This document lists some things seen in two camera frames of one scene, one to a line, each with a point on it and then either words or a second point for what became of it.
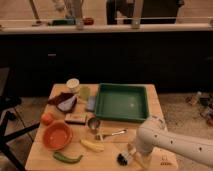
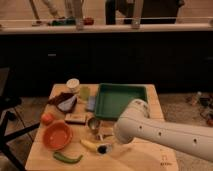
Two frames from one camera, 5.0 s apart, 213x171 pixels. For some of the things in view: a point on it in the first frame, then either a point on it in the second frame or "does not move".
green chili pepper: [63, 159] does not move
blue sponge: [91, 103] does not move
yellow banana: [95, 146] does not move
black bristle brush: [123, 158] to [102, 149]
